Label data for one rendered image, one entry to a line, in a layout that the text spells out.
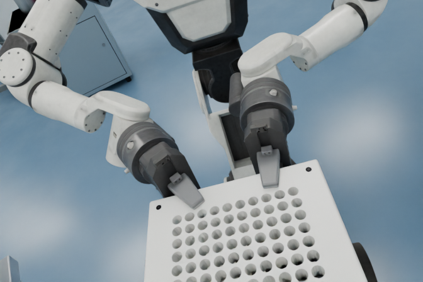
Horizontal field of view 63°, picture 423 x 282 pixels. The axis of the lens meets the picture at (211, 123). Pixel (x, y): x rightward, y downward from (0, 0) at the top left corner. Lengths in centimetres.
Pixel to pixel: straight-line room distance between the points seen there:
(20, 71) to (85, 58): 215
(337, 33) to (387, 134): 134
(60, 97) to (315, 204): 52
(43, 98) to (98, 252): 133
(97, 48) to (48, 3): 207
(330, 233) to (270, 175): 11
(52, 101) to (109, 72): 224
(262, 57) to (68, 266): 166
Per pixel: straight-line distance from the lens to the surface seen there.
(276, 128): 48
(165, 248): 47
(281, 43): 64
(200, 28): 83
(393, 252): 162
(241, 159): 102
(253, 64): 62
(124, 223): 200
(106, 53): 291
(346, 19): 70
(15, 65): 79
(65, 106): 73
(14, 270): 93
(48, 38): 82
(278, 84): 59
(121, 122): 64
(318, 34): 68
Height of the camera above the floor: 144
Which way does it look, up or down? 40 degrees down
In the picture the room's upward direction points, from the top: 22 degrees counter-clockwise
